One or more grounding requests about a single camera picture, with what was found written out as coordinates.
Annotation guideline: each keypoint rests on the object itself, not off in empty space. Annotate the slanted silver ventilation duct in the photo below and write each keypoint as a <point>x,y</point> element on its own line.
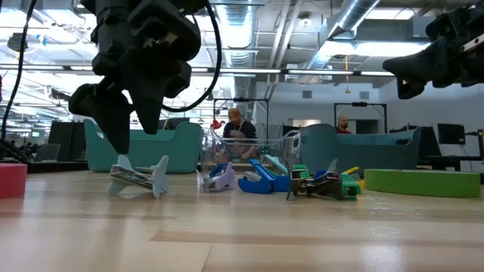
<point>355,15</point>

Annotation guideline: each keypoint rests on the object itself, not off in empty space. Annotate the yellow mini stapler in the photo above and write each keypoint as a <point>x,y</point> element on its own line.
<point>351,170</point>

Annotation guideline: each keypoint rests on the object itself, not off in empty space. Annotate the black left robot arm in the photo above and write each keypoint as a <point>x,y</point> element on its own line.
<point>94,4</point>

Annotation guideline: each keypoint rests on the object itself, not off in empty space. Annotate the wide green tape roll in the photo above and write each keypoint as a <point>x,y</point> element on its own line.
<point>416,183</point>

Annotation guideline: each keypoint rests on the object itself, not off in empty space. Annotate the green mini stapler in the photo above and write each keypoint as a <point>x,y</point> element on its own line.
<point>300,167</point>
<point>349,187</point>

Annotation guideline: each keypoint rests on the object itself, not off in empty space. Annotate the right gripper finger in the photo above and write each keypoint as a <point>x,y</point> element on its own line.
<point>407,88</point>
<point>419,64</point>

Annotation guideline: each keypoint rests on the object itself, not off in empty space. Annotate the red tape roll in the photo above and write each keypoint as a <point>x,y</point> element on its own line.
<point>13,181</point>

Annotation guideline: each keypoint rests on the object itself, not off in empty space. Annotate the grey laptop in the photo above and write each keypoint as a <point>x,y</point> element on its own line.
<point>47,153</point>

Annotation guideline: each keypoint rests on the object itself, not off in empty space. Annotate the clear plastic bin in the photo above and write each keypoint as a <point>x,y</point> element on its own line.
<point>291,151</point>

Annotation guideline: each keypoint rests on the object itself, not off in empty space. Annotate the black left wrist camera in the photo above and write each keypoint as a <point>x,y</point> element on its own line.
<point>166,30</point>

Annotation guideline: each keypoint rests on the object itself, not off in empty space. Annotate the ribbed silver ventilation duct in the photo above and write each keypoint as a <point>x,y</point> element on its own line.
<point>238,38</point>

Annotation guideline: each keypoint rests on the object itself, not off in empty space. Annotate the black staple remover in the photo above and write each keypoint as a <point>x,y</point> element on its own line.
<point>321,185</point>

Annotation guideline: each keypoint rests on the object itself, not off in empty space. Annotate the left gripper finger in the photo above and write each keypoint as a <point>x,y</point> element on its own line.
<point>155,87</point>
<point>109,109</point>

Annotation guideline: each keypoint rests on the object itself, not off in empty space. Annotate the black partition panel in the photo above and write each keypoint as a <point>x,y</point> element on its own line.
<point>68,140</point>

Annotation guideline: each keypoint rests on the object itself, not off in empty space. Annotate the long ceiling light strip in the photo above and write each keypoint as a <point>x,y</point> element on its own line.
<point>246,70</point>

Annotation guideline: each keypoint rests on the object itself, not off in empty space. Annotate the bright teal plastic bin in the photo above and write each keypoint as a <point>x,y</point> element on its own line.
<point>181,151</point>

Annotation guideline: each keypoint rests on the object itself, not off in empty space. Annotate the dull dark teal bin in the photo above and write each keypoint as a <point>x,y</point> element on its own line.
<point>378,158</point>

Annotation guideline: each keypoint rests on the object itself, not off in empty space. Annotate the black computer monitor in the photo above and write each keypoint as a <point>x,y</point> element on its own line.
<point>452,134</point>

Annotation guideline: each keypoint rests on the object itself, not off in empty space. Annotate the lavender staple remover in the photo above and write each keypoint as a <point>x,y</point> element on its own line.
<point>227,179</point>

